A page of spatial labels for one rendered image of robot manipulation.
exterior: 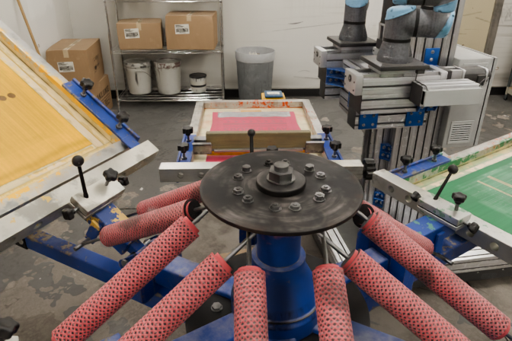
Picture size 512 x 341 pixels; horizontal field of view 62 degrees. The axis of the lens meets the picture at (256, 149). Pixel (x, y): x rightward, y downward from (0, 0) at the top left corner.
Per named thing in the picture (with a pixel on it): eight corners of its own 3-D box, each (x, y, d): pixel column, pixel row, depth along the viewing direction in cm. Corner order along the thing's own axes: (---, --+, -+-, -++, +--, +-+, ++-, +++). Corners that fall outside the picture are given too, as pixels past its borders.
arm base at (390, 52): (401, 55, 198) (404, 33, 194) (418, 63, 185) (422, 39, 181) (370, 56, 196) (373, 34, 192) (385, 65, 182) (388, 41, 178)
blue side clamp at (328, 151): (316, 146, 183) (317, 131, 180) (328, 145, 183) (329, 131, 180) (330, 180, 156) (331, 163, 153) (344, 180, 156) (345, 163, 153)
